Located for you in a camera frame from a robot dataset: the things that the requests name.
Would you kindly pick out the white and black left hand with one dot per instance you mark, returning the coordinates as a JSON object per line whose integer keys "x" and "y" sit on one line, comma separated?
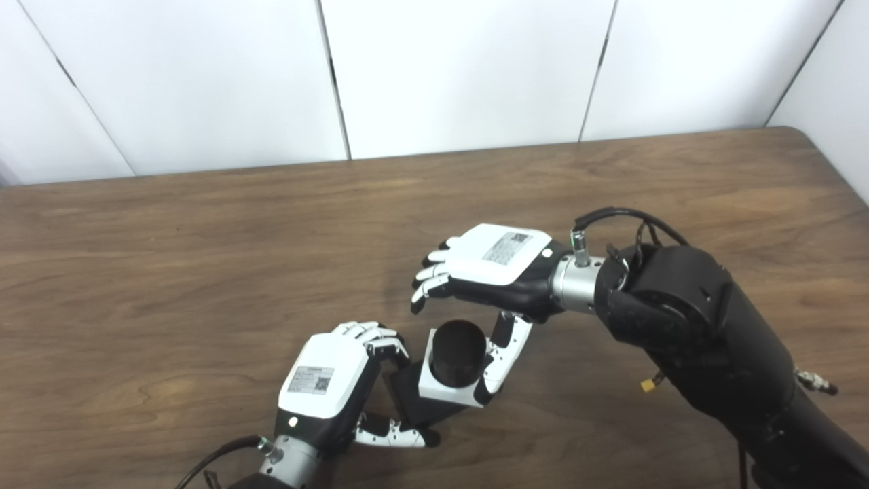
{"x": 326, "y": 373}

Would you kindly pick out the white and black right hand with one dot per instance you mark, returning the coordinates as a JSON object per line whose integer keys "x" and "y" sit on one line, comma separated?
{"x": 495, "y": 261}

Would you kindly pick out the black peg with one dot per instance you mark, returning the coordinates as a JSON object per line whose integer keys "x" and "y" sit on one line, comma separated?
{"x": 456, "y": 350}

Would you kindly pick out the white square piece with hole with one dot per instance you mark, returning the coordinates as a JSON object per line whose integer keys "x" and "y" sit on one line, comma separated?
{"x": 438, "y": 390}

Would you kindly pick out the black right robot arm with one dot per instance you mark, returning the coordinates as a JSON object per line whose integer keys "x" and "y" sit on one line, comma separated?
{"x": 706, "y": 339}

